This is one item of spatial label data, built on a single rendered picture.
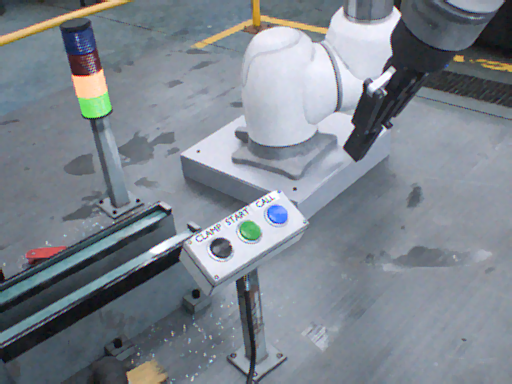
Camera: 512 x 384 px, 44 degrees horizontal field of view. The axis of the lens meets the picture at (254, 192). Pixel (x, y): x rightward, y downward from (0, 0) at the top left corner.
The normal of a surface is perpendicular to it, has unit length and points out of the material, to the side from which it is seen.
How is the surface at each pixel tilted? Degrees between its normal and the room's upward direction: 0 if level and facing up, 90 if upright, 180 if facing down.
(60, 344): 90
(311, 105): 92
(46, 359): 90
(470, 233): 0
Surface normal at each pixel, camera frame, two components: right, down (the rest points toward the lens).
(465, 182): -0.09, -0.83
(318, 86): 0.36, 0.36
